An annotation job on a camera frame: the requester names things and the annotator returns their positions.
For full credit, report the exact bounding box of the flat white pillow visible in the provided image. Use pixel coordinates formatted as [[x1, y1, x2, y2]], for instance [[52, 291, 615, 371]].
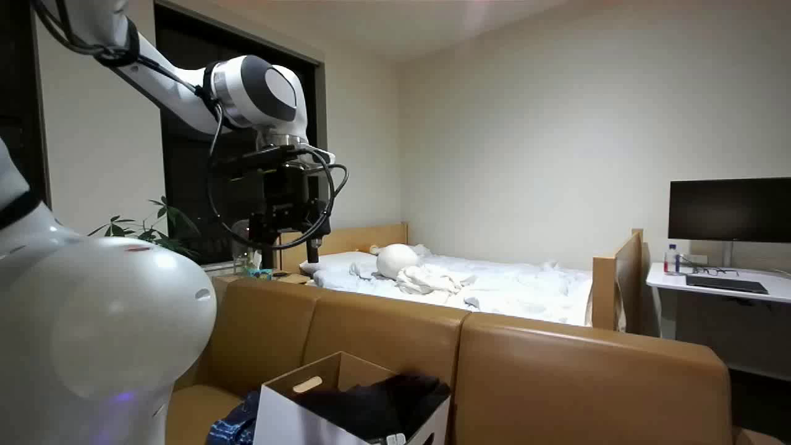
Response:
[[300, 250, 384, 283]]

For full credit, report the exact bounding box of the blue cloth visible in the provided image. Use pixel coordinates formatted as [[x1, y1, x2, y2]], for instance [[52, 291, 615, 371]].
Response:
[[206, 390, 262, 445]]

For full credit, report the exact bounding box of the black bag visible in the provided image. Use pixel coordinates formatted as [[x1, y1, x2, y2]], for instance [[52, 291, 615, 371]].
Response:
[[294, 371, 452, 443]]

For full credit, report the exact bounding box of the small plastic bottle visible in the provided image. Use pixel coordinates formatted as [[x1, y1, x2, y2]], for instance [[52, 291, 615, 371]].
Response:
[[662, 240, 686, 277]]

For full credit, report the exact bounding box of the green houseplant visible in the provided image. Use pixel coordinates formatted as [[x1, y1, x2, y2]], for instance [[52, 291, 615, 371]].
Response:
[[88, 196, 206, 262]]

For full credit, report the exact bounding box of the wooden bed headboard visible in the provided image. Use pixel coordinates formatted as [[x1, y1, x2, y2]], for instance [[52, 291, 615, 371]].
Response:
[[275, 219, 414, 275]]

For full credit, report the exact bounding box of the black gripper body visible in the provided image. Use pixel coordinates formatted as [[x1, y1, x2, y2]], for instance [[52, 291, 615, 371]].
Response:
[[244, 165, 335, 243]]

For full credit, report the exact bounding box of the black computer monitor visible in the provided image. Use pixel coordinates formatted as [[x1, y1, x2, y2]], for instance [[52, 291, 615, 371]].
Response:
[[665, 176, 791, 267]]

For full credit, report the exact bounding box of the bed with white sheet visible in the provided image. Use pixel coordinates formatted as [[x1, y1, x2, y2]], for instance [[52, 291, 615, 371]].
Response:
[[300, 245, 597, 329]]

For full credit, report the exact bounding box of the black keyboard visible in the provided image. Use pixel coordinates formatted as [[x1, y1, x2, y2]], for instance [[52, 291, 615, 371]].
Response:
[[686, 271, 771, 296]]

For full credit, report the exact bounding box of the dark window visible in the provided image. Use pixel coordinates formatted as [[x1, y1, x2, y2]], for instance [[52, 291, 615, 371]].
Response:
[[0, 0, 52, 233], [153, 0, 329, 267]]

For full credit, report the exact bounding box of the wooden bed footboard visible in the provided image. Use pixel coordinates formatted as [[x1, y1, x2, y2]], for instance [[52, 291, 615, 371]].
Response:
[[589, 227, 662, 338]]

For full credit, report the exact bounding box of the brown leather couch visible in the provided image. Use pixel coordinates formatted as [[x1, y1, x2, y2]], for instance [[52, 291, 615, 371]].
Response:
[[163, 275, 791, 445]]

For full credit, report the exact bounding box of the round white pillow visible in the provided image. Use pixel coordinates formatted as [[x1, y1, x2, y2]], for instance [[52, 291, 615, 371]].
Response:
[[377, 243, 422, 279]]

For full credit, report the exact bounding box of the white desk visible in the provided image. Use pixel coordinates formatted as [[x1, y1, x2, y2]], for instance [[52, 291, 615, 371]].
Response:
[[646, 260, 791, 384]]

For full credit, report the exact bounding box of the crumpled white cloth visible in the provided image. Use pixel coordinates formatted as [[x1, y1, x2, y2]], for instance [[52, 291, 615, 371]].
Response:
[[394, 265, 481, 300]]

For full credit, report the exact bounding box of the white cardboard box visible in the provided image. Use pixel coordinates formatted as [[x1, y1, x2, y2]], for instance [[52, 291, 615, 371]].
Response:
[[252, 350, 455, 445]]

